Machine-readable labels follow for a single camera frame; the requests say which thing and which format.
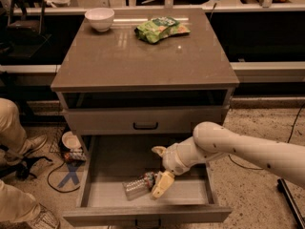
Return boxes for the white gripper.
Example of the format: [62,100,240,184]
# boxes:
[151,143,190,199]

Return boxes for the clear plastic water bottle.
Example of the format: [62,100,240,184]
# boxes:
[122,172,156,200]

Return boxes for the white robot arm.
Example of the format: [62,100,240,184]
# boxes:
[151,122,305,199]

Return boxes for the closed grey upper drawer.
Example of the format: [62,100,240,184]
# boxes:
[63,106,229,135]

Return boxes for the open grey lower drawer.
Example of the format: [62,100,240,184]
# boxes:
[64,135,232,229]

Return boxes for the grey drawer cabinet with counter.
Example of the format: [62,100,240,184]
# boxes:
[51,8,239,150]

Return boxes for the snack packet on floor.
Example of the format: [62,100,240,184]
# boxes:
[64,152,87,162]

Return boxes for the blue tape cross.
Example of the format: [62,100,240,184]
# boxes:
[57,162,82,188]

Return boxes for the black bar on floor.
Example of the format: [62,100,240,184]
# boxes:
[277,178,305,229]

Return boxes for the lower white sneaker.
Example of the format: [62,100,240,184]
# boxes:
[27,205,60,229]

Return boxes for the white sneaker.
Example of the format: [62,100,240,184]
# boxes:
[27,205,60,229]
[2,135,48,165]

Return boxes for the upper white sneaker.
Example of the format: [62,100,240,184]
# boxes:
[2,135,48,165]

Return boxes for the green snack bag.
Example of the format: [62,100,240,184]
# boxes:
[134,16,191,44]

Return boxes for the black chair base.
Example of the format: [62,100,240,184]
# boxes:
[0,153,51,180]

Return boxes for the person upper leg beige trousers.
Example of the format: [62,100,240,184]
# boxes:
[0,98,27,154]

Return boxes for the person leg beige trousers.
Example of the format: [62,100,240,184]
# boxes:
[0,98,27,154]
[0,180,41,222]

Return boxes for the person lower leg beige trousers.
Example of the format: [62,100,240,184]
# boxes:
[0,180,41,222]

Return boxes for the white ceramic bowl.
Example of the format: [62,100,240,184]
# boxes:
[85,8,114,31]

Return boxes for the black stand at left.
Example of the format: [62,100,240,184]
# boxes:
[0,0,50,59]

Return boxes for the black floor cable left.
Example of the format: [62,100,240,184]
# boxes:
[47,161,82,194]

